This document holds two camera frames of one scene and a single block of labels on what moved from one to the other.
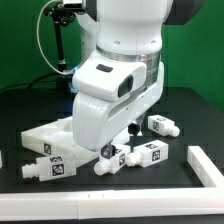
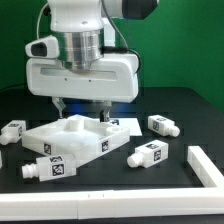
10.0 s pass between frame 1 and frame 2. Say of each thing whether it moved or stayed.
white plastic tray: stayed
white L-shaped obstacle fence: stayed
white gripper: moved
